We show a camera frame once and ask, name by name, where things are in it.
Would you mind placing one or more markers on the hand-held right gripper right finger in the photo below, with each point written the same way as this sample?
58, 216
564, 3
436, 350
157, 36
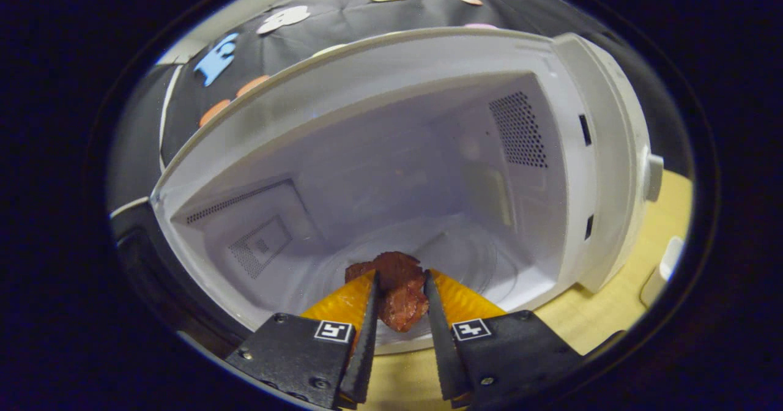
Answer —
441, 344

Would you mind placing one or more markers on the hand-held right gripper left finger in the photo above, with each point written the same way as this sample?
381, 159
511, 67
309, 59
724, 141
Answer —
366, 337

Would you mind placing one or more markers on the brown meat piece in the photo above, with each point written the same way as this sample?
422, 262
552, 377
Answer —
400, 301

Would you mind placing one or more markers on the white microwave oven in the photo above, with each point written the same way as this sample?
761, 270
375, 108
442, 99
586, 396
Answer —
428, 154

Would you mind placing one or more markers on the white rectangular tray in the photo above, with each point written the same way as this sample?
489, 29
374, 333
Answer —
664, 270

